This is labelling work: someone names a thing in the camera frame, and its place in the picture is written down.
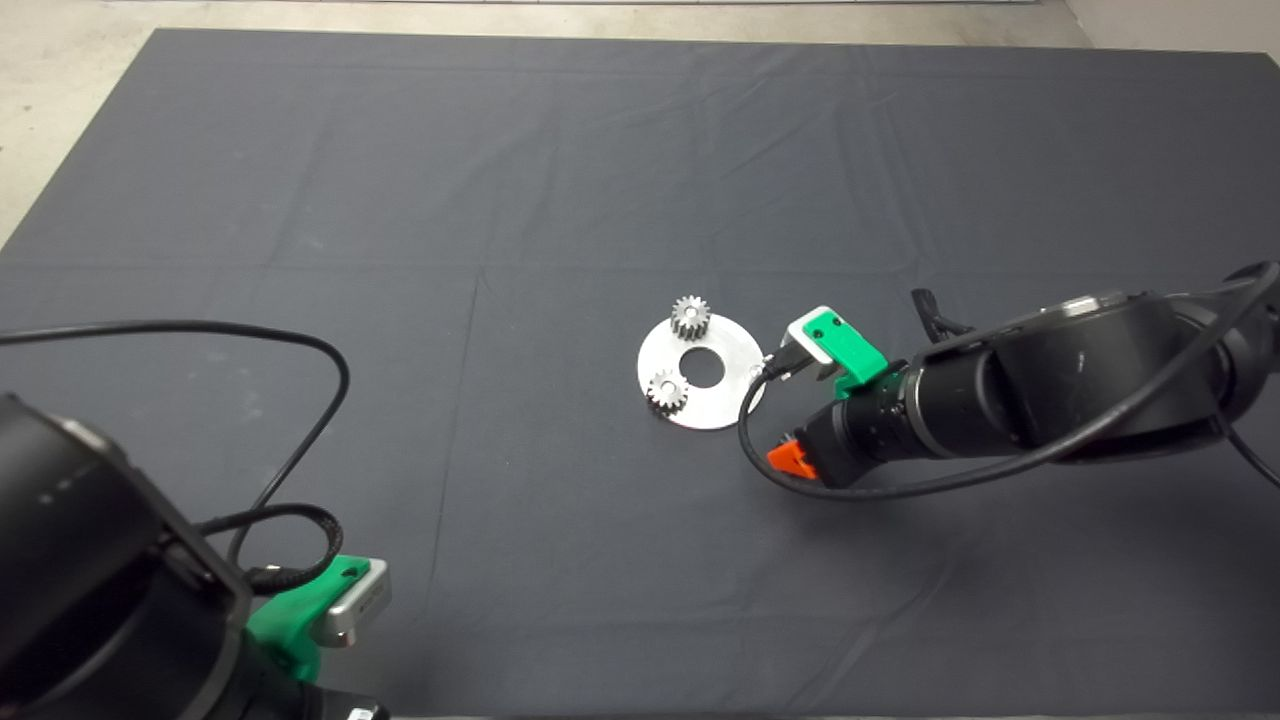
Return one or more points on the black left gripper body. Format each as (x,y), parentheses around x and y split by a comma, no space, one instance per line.
(300,705)

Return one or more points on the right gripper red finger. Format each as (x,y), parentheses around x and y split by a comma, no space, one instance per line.
(790,460)

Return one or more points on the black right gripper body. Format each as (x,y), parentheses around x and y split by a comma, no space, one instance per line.
(865,440)

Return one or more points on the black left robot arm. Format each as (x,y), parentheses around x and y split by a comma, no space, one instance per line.
(80,560)

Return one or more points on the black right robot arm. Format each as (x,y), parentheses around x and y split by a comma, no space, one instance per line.
(1080,380)

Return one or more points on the steel pinion gear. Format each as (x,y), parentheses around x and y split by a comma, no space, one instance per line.
(690,318)
(667,391)

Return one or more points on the round metal plate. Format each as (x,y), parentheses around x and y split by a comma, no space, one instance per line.
(725,400)

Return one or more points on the dark grey table cloth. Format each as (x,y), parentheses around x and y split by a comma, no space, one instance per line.
(500,200)

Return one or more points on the green right camera mount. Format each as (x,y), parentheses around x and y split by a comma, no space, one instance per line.
(850,355)

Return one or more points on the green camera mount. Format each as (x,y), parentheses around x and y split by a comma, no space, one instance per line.
(290,610)
(850,355)

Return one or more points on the green left camera mount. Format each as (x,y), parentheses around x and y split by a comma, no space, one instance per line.
(290,610)

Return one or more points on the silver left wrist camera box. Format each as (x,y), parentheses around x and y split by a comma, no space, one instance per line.
(355,605)

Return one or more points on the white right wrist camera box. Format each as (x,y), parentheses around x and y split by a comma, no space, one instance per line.
(800,345)

